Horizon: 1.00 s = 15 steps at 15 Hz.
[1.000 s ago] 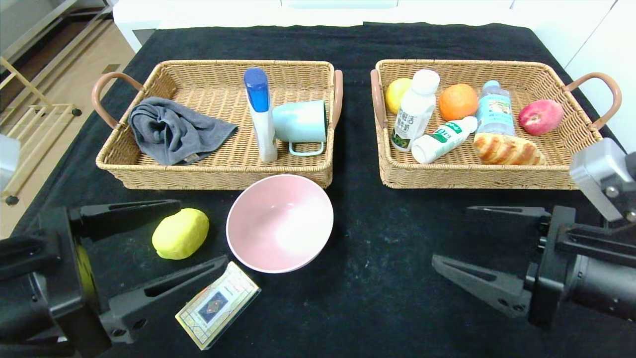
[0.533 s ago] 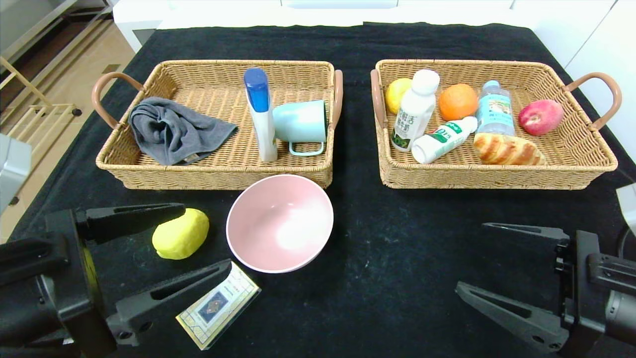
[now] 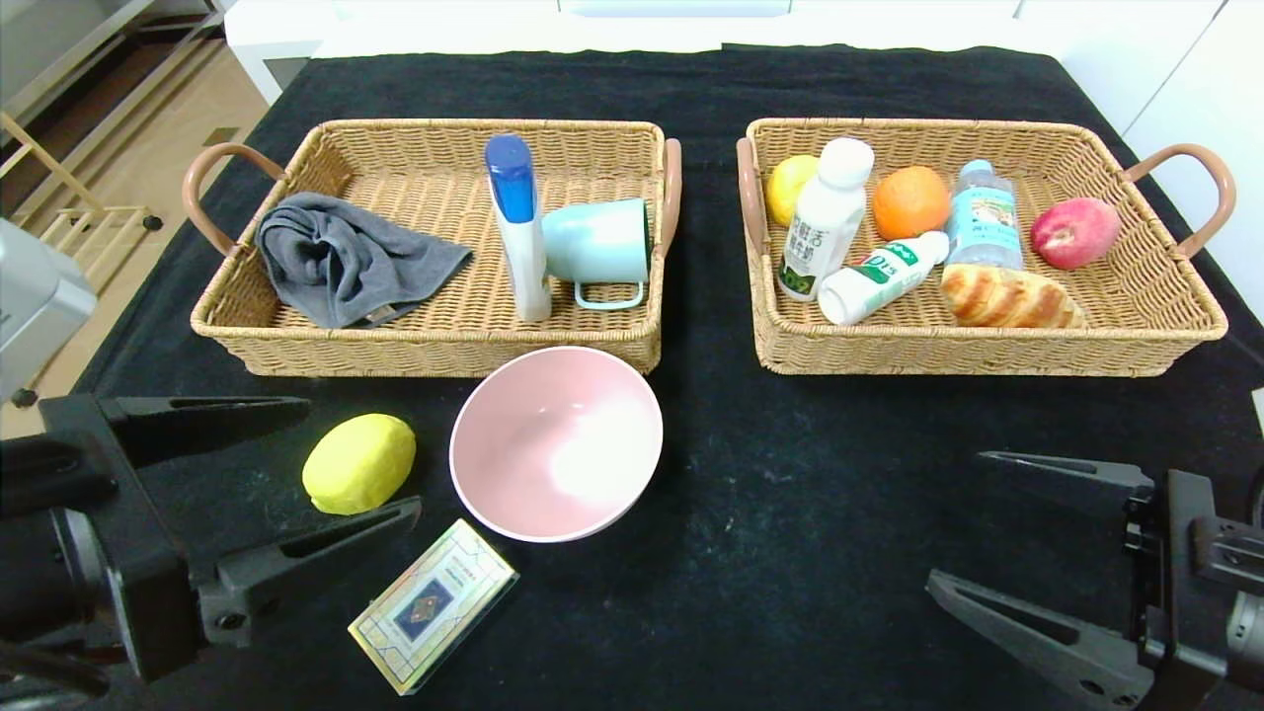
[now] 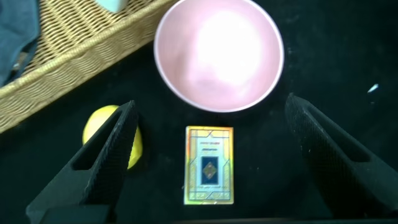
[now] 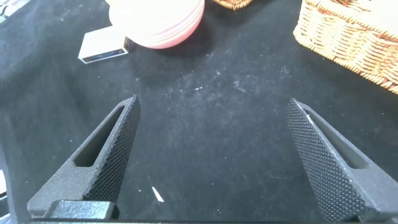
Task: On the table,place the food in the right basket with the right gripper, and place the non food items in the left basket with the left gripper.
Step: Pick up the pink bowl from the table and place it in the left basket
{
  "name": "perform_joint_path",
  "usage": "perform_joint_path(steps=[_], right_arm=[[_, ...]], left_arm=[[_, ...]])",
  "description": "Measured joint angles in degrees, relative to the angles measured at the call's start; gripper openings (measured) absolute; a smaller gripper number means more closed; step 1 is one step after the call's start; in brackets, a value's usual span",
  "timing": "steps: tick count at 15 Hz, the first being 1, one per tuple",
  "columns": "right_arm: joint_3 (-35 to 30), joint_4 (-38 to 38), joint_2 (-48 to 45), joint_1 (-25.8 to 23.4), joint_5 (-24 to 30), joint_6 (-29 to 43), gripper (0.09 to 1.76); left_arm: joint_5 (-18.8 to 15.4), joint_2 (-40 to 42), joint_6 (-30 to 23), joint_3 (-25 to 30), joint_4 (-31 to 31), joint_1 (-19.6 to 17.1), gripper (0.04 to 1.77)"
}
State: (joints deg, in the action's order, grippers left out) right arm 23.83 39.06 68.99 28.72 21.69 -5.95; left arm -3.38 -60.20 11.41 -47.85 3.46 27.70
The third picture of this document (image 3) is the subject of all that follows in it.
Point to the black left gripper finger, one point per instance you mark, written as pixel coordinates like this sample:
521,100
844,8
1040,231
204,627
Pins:
197,420
237,602

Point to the grey towel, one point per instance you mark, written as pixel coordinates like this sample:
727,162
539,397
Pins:
336,262

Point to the mint green mug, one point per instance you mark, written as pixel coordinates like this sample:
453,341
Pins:
592,242

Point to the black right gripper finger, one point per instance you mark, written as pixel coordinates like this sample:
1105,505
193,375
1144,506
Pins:
1096,484
1106,671

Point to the pink bowl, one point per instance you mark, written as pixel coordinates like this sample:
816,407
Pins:
558,444

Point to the white bottle with blue cap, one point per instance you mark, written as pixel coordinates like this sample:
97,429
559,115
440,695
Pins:
523,257

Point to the grey shelf unit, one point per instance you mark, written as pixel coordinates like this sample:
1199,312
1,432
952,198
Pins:
89,49

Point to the orange fruit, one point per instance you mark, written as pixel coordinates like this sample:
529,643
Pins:
910,202

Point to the croissant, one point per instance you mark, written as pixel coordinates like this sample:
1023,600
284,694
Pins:
1007,298

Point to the small white foil-lid drink bottle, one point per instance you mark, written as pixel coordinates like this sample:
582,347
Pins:
879,281

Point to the wooden rack on wheels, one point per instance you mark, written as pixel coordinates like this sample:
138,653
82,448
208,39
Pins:
69,232

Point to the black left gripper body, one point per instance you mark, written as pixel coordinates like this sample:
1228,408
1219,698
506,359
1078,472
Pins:
133,538

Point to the small yellow lemon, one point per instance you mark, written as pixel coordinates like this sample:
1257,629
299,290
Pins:
787,190

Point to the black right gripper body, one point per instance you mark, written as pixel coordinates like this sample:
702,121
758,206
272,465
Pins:
1180,583

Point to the red peach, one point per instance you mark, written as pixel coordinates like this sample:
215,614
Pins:
1074,234

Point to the large yellow lemon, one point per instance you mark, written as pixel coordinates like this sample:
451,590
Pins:
360,464

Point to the white furniture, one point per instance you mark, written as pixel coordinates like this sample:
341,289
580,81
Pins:
286,39

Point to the gold and blue card box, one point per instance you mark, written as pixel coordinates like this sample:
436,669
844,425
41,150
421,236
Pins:
434,607

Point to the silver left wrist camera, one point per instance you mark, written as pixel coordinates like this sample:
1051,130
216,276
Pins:
39,306

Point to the tall white milk bottle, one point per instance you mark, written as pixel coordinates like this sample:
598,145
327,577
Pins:
820,232

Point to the clear water bottle blue cap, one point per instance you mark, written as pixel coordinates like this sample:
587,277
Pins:
985,222

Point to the black table cloth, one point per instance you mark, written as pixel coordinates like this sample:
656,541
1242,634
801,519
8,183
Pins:
691,592

